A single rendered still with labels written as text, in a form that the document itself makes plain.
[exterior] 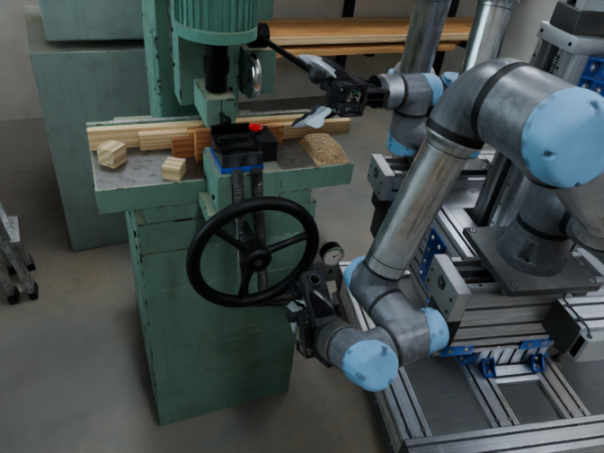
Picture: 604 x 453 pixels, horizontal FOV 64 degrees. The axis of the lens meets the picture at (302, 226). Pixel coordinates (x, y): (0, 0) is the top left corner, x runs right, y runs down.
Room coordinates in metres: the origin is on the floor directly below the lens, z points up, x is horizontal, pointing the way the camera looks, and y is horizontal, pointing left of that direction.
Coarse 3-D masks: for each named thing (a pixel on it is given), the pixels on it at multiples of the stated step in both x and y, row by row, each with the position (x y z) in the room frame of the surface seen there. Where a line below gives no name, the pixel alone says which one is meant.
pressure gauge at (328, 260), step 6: (324, 246) 1.01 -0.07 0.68; (330, 246) 1.00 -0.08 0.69; (336, 246) 1.00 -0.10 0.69; (324, 252) 0.99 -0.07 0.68; (330, 252) 0.99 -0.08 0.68; (336, 252) 1.00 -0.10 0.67; (342, 252) 1.01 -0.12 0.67; (324, 258) 0.99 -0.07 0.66; (330, 258) 1.00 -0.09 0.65; (336, 258) 1.00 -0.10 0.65; (324, 264) 1.02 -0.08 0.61; (330, 264) 1.00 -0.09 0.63
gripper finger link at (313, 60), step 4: (300, 56) 1.00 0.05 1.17; (304, 56) 1.00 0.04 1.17; (308, 56) 1.00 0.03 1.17; (312, 56) 1.01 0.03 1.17; (304, 60) 1.00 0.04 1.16; (308, 60) 1.00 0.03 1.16; (312, 60) 1.00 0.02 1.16; (316, 60) 1.00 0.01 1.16; (320, 60) 1.01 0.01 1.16; (312, 64) 1.01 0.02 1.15; (316, 64) 1.01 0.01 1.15; (320, 64) 0.98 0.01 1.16; (324, 64) 1.02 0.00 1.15; (324, 68) 0.98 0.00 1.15; (328, 68) 1.02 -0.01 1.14; (332, 68) 1.03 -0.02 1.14; (328, 72) 1.00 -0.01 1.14; (332, 72) 1.01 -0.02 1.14; (328, 76) 1.02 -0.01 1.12
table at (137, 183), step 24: (288, 144) 1.13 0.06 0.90; (96, 168) 0.90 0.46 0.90; (120, 168) 0.91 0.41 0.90; (144, 168) 0.92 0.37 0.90; (192, 168) 0.95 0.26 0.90; (288, 168) 1.01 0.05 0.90; (312, 168) 1.03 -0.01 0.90; (336, 168) 1.06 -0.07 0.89; (96, 192) 0.81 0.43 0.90; (120, 192) 0.83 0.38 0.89; (144, 192) 0.85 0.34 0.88; (168, 192) 0.87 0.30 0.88; (192, 192) 0.90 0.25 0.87; (264, 216) 0.87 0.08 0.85
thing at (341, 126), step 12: (324, 120) 1.22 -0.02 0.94; (336, 120) 1.23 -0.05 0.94; (348, 120) 1.24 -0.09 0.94; (144, 132) 1.01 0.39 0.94; (156, 132) 1.02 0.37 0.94; (168, 132) 1.03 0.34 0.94; (180, 132) 1.04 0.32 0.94; (288, 132) 1.16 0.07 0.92; (300, 132) 1.18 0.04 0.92; (312, 132) 1.19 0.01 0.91; (324, 132) 1.21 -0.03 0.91; (336, 132) 1.23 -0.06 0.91; (348, 132) 1.24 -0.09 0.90; (144, 144) 1.00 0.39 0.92; (156, 144) 1.01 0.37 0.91; (168, 144) 1.03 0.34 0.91
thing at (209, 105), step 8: (200, 80) 1.14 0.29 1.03; (200, 88) 1.09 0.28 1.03; (200, 96) 1.08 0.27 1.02; (208, 96) 1.05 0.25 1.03; (216, 96) 1.05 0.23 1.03; (224, 96) 1.06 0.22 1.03; (232, 96) 1.07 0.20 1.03; (200, 104) 1.08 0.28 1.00; (208, 104) 1.03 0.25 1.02; (216, 104) 1.04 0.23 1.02; (224, 104) 1.05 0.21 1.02; (232, 104) 1.05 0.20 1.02; (200, 112) 1.08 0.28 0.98; (208, 112) 1.03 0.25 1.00; (216, 112) 1.04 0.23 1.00; (224, 112) 1.05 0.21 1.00; (232, 112) 1.05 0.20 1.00; (208, 120) 1.03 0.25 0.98; (216, 120) 1.04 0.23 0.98; (232, 120) 1.05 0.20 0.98
